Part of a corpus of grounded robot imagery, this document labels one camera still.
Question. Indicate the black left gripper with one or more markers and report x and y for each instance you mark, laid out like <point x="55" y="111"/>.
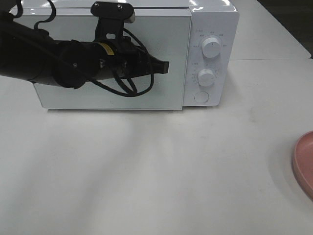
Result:
<point x="128" y="60"/>

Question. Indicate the white microwave knob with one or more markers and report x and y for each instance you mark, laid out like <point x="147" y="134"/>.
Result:
<point x="211" y="46"/>
<point x="206" y="77"/>

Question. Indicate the round microwave door button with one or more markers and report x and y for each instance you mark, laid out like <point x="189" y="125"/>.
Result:
<point x="201" y="97"/>

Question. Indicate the pink round plate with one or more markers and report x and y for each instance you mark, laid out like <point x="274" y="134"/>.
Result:
<point x="302" y="163"/>

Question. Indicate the white microwave door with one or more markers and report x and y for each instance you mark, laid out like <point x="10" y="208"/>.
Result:
<point x="165" y="34"/>

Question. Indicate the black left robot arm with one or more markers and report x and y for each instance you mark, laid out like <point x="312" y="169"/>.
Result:
<point x="32" y="55"/>

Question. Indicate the white microwave oven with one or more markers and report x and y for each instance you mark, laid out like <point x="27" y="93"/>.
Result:
<point x="72" y="20"/>

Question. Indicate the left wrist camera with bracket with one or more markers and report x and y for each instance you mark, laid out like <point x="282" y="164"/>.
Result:
<point x="111" y="19"/>

